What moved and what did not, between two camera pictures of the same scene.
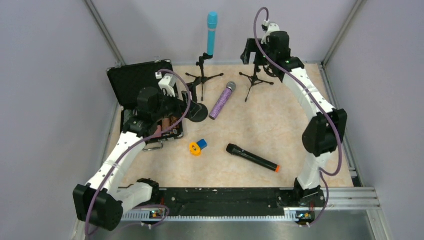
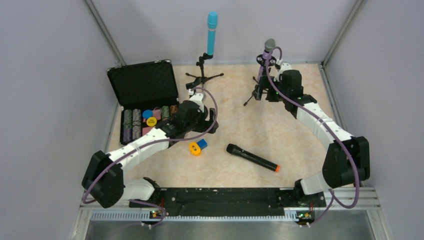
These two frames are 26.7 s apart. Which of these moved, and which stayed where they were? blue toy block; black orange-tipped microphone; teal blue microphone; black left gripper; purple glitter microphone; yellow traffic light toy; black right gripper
Moved: purple glitter microphone; black left gripper; black right gripper
Stayed: yellow traffic light toy; teal blue microphone; black orange-tipped microphone; blue toy block
